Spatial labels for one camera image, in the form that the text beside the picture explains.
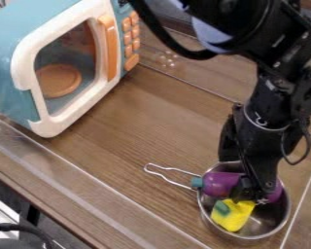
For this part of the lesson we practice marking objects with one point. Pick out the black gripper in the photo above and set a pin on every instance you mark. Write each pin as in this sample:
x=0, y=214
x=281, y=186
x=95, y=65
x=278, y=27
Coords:
x=259, y=145

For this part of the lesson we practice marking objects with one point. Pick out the clear acrylic front barrier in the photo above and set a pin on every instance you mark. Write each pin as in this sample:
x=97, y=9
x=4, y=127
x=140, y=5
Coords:
x=100, y=215

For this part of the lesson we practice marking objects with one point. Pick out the blue toy microwave oven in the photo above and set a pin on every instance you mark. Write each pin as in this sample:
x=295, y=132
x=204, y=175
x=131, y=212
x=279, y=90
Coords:
x=65, y=51

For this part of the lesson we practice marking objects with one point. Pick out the purple toy eggplant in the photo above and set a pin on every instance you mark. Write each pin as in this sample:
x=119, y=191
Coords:
x=216, y=184

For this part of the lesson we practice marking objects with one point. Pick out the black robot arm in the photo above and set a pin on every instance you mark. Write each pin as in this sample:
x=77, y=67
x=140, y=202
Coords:
x=269, y=32

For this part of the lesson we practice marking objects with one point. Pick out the silver pot with wire handle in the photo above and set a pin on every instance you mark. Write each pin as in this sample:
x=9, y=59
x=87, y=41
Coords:
x=269, y=216

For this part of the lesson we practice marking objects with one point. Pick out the yellow toy vegetable piece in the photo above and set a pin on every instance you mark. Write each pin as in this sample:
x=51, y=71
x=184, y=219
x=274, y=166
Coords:
x=230, y=214

